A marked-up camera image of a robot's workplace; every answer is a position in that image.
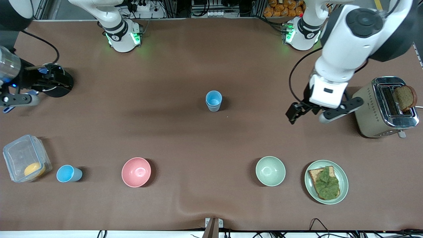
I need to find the pale green bowl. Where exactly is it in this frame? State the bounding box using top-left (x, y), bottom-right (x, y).
top-left (255, 156), bottom-right (286, 187)

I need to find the beige and chrome toaster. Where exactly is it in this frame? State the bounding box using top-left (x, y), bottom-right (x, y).
top-left (351, 76), bottom-right (420, 139)

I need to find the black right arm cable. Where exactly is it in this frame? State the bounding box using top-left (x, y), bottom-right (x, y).
top-left (21, 30), bottom-right (60, 70)

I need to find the clear plastic food container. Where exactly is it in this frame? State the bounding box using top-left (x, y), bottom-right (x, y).
top-left (3, 134), bottom-right (53, 183)

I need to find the pale green plate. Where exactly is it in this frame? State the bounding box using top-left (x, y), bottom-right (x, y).
top-left (304, 160), bottom-right (349, 205)

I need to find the black looped cable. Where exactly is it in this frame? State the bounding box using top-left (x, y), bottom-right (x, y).
top-left (309, 218), bottom-right (331, 237)

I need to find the green lettuce leaf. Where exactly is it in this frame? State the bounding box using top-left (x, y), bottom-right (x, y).
top-left (314, 166), bottom-right (340, 200)

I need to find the orange packaged snacks pile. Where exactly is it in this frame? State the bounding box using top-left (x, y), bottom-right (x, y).
top-left (263, 0), bottom-right (305, 18)

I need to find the black pan with blue handle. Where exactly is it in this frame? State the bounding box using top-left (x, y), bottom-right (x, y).
top-left (3, 62), bottom-right (74, 114)

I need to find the light brown bread slice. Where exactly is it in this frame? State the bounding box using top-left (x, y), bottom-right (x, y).
top-left (308, 166), bottom-right (340, 201)

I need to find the white power strip with plugs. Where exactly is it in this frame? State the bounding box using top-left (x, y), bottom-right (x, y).
top-left (130, 0), bottom-right (155, 12)

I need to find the pink bowl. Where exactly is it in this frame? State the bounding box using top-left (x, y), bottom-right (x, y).
top-left (121, 157), bottom-right (152, 188)

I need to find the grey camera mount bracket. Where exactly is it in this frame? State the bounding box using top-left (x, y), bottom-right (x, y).
top-left (202, 217), bottom-right (224, 238)

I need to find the brown table cloth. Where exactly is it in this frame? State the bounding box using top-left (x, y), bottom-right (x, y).
top-left (0, 18), bottom-right (423, 232)

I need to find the orange round food piece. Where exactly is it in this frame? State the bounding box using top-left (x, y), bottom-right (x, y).
top-left (24, 162), bottom-right (46, 178)

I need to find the dark brown bread slice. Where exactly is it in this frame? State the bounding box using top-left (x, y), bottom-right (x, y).
top-left (394, 85), bottom-right (418, 112)

